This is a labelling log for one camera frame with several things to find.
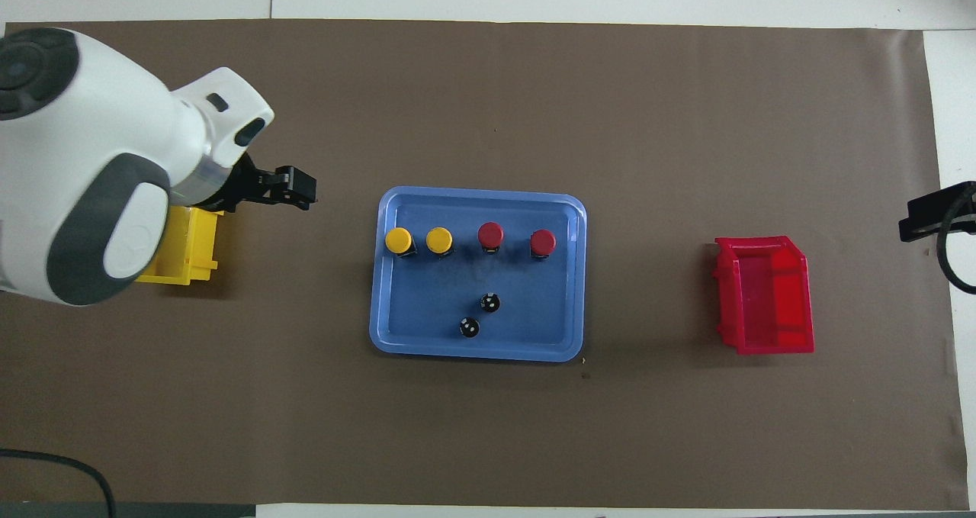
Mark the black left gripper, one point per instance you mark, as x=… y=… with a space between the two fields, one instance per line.
x=248 y=188

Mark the yellow push button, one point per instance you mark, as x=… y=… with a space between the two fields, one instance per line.
x=399 y=239
x=439 y=239

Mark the red push button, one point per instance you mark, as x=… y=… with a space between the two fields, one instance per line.
x=490 y=233
x=543 y=241

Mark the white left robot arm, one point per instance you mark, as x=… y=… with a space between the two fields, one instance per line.
x=76 y=159

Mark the blue plastic tray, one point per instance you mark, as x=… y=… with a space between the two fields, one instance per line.
x=427 y=304

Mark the yellow plastic bin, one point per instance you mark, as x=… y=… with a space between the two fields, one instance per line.
x=200 y=258

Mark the red plastic bin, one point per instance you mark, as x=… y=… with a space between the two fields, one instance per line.
x=770 y=297

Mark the small black button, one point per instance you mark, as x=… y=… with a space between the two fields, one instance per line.
x=469 y=327
x=490 y=302

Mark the brown paper mat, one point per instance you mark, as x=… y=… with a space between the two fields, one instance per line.
x=488 y=426

